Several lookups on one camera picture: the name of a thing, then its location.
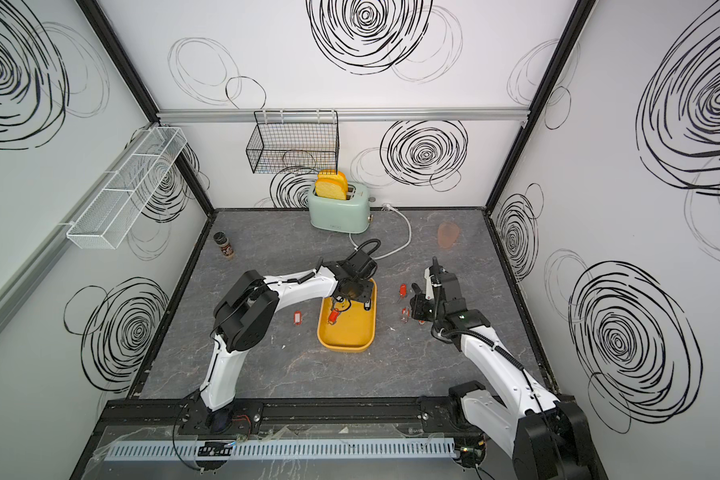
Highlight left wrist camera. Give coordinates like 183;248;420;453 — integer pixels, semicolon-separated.
338;238;381;280

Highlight yellow plastic storage box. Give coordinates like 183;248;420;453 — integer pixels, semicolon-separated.
317;280;378;353

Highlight pile of tagged keys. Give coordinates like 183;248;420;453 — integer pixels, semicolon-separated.
328;297;352;325

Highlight mint green toaster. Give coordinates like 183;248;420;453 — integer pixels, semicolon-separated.
308;182;371;234

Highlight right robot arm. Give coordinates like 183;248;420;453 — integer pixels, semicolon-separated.
410;283;606;479

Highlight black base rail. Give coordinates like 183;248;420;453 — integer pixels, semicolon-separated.
95;396;479;438

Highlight white toaster power cable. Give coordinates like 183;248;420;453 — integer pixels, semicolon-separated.
348;203;413;262

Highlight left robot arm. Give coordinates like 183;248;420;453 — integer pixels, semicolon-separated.
199;261;377;412

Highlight brown spice jar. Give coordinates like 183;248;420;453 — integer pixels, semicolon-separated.
213;231;235;258

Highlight white slotted cable duct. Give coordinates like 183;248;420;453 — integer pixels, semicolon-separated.
104;438;457;463

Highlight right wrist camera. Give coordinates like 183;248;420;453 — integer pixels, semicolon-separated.
425;256;466;310

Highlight yellow toast slice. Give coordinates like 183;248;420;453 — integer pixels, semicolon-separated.
315;169;349;201

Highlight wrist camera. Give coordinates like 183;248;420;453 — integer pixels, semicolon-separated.
338;238;381;280
425;256;466;310

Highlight white wire wall shelf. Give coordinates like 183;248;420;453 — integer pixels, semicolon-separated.
66;126;187;250

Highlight black wire wall basket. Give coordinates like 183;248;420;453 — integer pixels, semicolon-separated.
245;109;340;174

